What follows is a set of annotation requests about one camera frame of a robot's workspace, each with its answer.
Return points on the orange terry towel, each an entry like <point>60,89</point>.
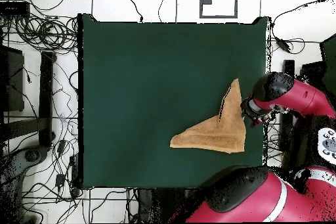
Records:
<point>225,134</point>

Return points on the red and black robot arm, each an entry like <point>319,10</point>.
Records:
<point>302,98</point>

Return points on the flat black device box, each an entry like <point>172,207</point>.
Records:
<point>14,8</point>

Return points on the black stand bar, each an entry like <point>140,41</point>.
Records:
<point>46,98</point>
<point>288,66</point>

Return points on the large black box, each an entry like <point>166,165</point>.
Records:
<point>312,70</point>
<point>13,82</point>

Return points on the dark green table cloth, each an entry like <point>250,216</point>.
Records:
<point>131,103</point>

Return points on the small black power adapter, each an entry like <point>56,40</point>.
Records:
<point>61,146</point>
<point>60,179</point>

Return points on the grey floor frame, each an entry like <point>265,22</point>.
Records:
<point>218,16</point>

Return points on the pedestal leg with round foot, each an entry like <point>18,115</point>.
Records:
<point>31,155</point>

